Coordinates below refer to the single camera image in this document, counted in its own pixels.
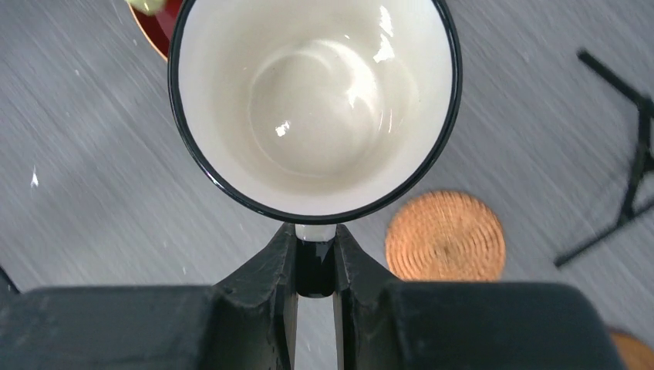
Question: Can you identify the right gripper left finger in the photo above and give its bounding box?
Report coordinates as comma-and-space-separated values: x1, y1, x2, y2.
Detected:
1, 224, 298, 369

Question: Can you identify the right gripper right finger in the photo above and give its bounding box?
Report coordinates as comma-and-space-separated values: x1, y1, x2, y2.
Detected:
334, 225, 623, 369

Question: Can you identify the woven rattan coaster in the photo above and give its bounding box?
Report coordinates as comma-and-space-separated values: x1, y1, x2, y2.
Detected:
385, 190, 506, 281

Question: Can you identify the white cup brown rim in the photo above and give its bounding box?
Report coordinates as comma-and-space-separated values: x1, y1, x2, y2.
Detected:
168, 1, 463, 297

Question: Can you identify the wooden coaster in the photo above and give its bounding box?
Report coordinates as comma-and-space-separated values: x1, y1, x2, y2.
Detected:
609, 328, 654, 370

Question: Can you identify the red round tray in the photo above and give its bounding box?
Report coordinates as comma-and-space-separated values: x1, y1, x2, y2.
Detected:
128, 0, 184, 60

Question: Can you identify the yellow mug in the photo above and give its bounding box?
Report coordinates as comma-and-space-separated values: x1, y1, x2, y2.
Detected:
126, 0, 167, 15

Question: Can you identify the microphone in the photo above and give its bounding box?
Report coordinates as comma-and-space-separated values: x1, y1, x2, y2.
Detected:
553, 47, 654, 269

